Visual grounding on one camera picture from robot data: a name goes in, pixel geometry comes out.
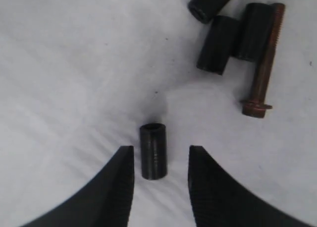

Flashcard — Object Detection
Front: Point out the black cylindrical sleeve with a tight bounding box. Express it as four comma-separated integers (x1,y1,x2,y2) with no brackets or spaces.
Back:
197,15,241,76
233,2,274,64
139,123,168,181
187,0,241,25

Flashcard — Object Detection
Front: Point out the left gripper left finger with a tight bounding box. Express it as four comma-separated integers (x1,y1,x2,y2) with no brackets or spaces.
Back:
24,145,136,227

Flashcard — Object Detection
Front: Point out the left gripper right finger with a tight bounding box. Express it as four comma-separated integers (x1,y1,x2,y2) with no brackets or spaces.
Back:
187,145,317,227

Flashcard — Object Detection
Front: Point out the brown flanged bolt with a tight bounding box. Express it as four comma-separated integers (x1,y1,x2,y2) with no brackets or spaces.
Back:
240,2,286,119

